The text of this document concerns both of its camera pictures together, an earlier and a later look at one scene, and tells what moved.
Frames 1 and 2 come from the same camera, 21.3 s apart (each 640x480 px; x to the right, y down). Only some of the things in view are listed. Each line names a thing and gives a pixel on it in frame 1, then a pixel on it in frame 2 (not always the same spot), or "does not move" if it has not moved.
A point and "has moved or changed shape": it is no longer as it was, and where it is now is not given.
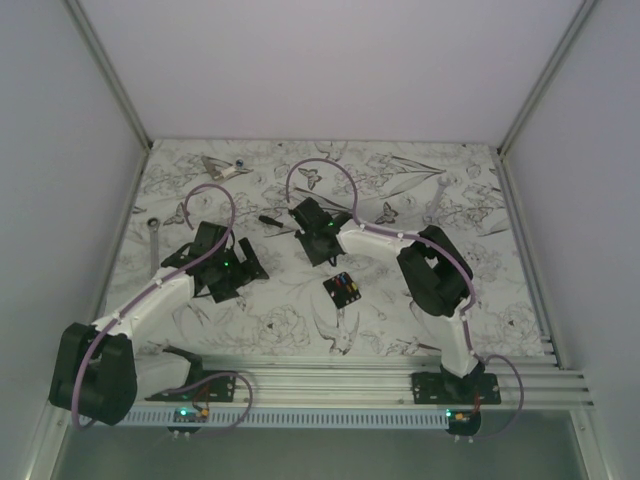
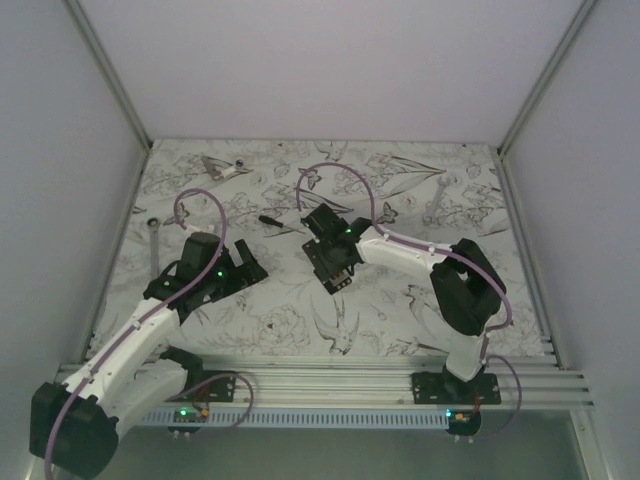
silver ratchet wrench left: [153, 224] does not move
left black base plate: [220, 388] does not move
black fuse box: [342, 289] has moved or changed shape
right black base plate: [444, 388] does not move
